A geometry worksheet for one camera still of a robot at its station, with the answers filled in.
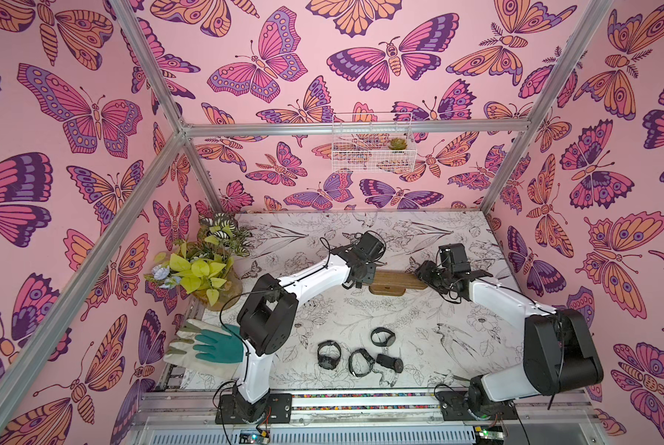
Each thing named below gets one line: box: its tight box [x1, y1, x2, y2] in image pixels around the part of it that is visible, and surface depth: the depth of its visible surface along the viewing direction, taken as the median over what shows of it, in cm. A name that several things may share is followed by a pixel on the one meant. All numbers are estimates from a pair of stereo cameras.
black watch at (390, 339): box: [370, 327, 396, 347], surface depth 87 cm
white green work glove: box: [163, 318, 245, 371], surface depth 85 cm
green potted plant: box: [144, 212, 252, 312], surface depth 79 cm
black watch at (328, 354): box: [317, 339, 343, 370], surface depth 85 cm
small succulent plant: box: [387, 137, 408, 151], surface depth 95 cm
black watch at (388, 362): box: [376, 354, 405, 374], surface depth 81 cm
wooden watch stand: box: [369, 269, 428, 297], surface depth 97 cm
